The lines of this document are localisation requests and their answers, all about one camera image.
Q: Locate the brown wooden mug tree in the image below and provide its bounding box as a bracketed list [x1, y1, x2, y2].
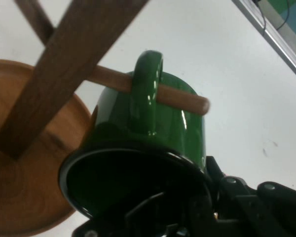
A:
[0, 0, 211, 237]

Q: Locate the green enamel mug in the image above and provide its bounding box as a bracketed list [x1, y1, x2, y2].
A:
[58, 50, 214, 224]

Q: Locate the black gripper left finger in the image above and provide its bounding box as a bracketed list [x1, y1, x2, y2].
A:
[71, 191, 217, 237]

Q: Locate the black floor cable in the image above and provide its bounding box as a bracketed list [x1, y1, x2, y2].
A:
[251, 0, 291, 32]

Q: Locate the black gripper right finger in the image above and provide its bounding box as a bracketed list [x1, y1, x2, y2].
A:
[204, 155, 296, 237]

